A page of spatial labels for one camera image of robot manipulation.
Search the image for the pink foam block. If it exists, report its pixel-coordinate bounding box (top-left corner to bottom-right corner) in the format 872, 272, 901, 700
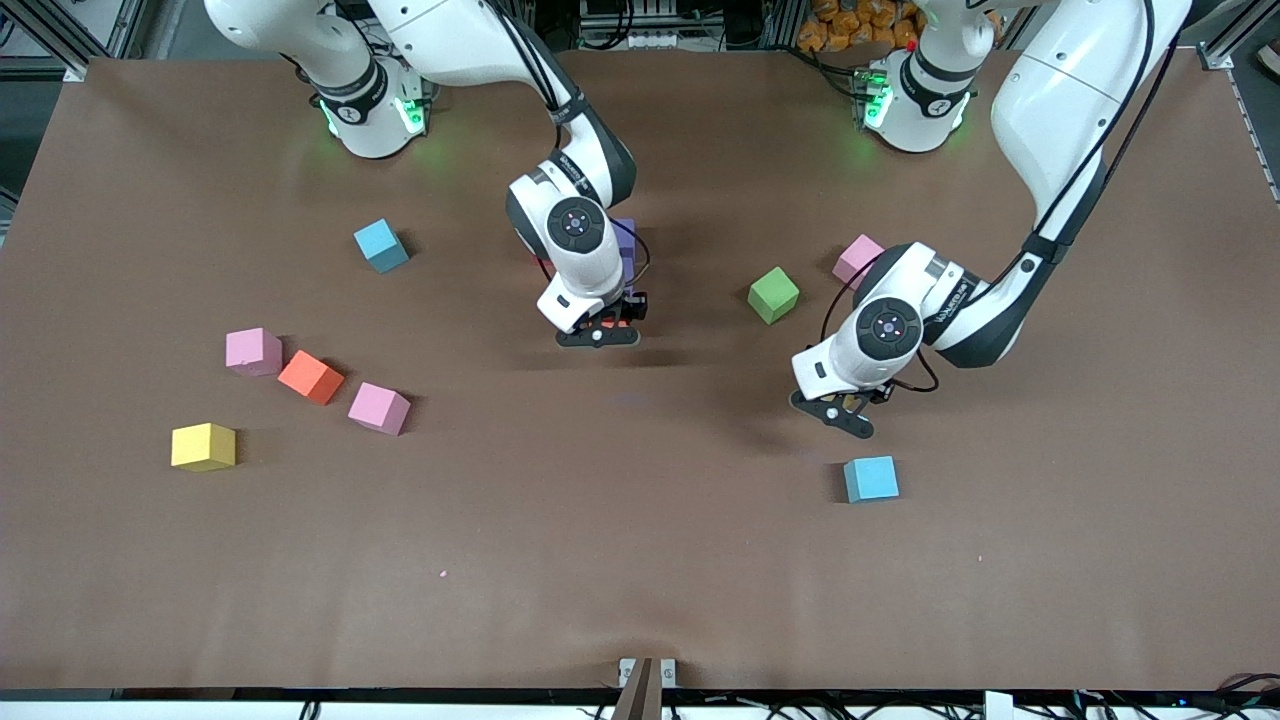
347, 382, 412, 437
225, 327, 284, 378
832, 234, 886, 286

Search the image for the light blue foam block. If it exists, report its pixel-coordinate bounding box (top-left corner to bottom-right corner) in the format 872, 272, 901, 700
353, 219, 411, 275
843, 455, 900, 504

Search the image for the green foam block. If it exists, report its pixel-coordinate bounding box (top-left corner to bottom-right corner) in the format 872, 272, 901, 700
747, 266, 801, 326

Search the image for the brown paper table cover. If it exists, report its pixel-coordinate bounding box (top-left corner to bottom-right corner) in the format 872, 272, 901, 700
0, 48, 1280, 693

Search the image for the white electronics box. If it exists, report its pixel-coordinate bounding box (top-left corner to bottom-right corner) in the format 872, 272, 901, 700
578, 0, 683, 51

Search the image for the orange snack bag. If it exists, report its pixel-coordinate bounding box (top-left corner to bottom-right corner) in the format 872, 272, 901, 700
797, 0, 926, 53

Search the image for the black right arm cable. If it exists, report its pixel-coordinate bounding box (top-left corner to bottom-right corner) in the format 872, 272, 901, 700
612, 220, 652, 279

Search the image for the grey metal camera bracket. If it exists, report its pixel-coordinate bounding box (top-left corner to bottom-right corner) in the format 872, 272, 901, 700
618, 657, 678, 720

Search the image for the silver aluminium frame profile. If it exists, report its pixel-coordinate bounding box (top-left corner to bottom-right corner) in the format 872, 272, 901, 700
1165, 0, 1280, 73
45, 0, 151, 83

